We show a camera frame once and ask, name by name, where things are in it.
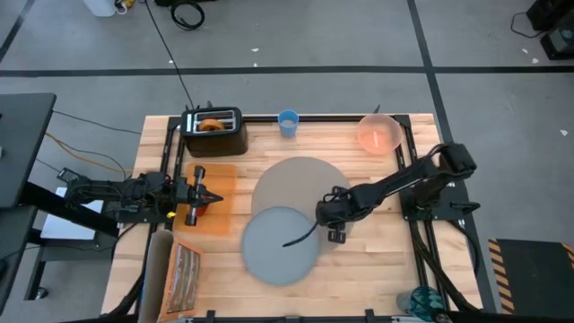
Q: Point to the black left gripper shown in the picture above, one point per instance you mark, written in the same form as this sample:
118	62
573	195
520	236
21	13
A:
190	194

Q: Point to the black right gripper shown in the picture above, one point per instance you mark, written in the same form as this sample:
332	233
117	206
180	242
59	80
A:
336	208

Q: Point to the toasted bagel half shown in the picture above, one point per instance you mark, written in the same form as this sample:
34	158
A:
211	125

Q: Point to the orange cereal box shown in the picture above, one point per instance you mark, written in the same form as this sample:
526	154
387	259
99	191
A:
184	282

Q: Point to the pink translucent bowl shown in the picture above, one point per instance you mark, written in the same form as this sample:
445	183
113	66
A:
385	134

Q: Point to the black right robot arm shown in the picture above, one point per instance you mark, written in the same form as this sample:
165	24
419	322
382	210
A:
394	179

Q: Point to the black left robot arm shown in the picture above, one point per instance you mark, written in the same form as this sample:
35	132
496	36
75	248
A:
112	190

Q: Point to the large grey round plate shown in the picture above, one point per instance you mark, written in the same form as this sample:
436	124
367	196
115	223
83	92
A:
291	184

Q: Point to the black two-slot toaster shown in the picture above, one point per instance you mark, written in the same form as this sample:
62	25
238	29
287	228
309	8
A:
215	141

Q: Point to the beige cardboard tube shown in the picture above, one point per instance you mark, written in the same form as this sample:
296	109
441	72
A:
156	278

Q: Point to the blue plastic cup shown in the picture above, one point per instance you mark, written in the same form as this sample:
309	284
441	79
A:
288	128

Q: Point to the white flat board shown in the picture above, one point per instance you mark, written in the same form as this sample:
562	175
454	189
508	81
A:
67	226

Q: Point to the black metal stand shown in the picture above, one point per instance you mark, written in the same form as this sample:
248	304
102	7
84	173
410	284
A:
58	211

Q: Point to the black desk top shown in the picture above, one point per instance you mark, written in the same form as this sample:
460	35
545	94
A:
22	143

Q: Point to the white plastic container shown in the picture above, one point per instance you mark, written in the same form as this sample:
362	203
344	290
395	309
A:
99	6

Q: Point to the black yellow-striped floor mat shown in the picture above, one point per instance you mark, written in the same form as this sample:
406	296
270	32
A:
533	273

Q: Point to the black equipment case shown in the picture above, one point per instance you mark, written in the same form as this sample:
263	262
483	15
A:
551	13
560	45

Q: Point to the black aluminium table frame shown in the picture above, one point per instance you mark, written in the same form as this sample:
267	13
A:
327	118

